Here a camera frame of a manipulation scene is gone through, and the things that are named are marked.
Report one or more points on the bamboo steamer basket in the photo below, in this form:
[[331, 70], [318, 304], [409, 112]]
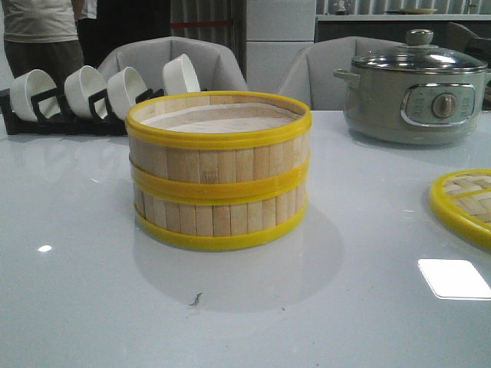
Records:
[[218, 168], [220, 227]]

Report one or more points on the grey chair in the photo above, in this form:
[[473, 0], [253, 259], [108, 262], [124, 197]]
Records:
[[215, 65], [310, 76]]

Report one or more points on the person in beige shirt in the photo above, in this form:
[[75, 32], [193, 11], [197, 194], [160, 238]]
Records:
[[42, 35]]

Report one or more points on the bamboo steamer lid yellow rim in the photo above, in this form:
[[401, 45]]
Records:
[[461, 201]]

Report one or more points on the glass pot lid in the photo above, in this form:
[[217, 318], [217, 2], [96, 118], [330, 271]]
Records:
[[418, 54]]

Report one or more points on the white refrigerator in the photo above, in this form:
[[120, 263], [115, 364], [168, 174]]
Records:
[[274, 32]]

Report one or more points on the person in black clothes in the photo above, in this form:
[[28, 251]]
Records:
[[104, 25]]

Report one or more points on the white bowl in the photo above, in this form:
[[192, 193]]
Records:
[[123, 89], [179, 76], [79, 86], [23, 88]]

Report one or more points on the left grey chair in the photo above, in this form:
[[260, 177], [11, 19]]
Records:
[[215, 65]]

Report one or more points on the black dish rack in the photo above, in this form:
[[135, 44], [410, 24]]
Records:
[[102, 121]]

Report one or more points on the dark sideboard cabinet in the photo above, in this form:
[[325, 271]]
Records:
[[394, 27]]

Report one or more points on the grey electric cooking pot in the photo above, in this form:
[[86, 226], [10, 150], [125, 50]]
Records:
[[412, 108]]

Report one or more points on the right grey chair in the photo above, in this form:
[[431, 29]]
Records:
[[310, 76]]

